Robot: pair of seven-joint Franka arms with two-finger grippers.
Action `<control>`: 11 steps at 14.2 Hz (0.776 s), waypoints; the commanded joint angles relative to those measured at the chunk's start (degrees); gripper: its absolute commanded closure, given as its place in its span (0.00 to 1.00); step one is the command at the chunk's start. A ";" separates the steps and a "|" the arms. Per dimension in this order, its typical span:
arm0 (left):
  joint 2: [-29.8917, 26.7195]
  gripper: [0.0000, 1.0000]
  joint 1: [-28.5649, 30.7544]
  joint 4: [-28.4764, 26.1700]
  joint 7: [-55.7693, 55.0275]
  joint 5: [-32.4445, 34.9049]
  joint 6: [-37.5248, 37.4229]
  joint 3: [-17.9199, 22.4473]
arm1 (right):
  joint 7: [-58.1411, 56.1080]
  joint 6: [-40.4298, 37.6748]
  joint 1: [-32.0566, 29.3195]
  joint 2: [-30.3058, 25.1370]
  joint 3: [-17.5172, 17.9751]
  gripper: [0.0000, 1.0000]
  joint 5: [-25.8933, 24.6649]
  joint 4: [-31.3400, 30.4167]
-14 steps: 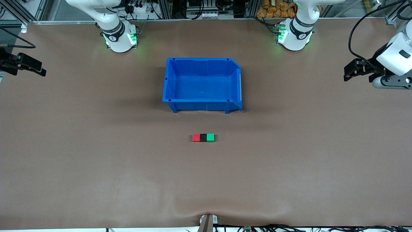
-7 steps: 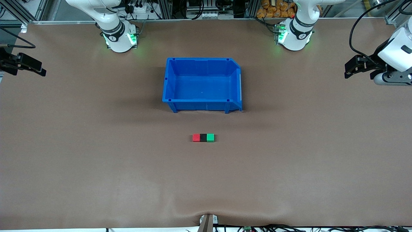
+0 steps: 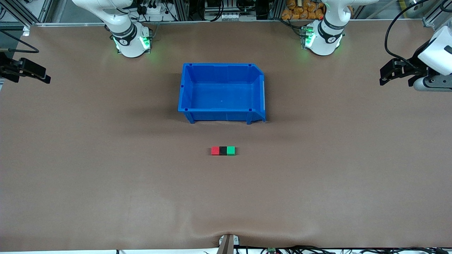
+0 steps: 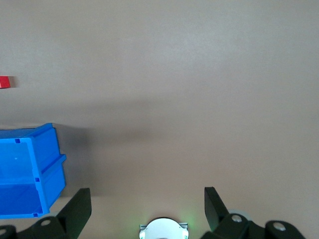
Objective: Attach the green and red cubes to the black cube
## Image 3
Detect orange packaged snacks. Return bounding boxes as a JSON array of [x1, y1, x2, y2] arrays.
[[281, 0, 325, 20]]

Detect white power strip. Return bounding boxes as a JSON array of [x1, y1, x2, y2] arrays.
[[136, 0, 170, 22]]

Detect brown table cover mat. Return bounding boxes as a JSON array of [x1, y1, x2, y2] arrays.
[[0, 19, 452, 252]]

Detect blue plastic storage bin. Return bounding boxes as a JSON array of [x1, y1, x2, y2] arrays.
[[178, 63, 266, 125]]

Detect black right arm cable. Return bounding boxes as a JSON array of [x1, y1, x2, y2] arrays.
[[0, 30, 39, 53]]

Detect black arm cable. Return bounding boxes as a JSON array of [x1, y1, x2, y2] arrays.
[[384, 0, 431, 69], [0, 30, 39, 53]]

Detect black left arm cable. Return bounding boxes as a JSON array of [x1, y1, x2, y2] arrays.
[[384, 0, 431, 69]]

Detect aluminium frame strut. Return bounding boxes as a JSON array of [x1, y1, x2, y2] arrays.
[[422, 0, 452, 32], [0, 0, 67, 28]]

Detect table edge clamp bracket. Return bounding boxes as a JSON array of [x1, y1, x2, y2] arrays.
[[218, 234, 240, 254]]

